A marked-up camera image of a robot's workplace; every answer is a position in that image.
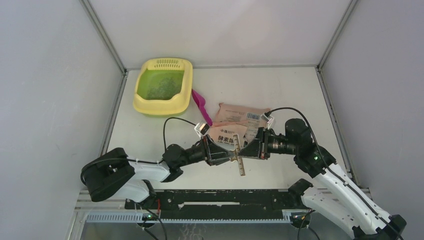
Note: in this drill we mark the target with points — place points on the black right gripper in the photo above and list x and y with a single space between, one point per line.
252 150

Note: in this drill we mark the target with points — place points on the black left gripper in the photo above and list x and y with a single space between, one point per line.
207 144

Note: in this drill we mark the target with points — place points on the peach cat litter bag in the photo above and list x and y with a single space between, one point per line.
238 120

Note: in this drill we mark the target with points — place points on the magenta plastic scoop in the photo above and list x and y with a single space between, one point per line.
201 103

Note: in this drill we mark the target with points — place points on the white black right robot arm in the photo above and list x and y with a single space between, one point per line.
352 211

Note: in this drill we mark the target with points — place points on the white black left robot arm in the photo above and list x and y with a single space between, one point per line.
115 174

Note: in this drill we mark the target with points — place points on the yellow green litter box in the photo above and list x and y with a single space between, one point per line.
163 87

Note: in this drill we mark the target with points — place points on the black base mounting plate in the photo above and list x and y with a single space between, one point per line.
225 213

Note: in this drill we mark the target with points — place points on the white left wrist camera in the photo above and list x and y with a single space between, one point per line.
201 128

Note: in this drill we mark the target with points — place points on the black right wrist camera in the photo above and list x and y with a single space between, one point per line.
268 119

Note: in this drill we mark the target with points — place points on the aluminium frame rail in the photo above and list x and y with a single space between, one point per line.
175 199

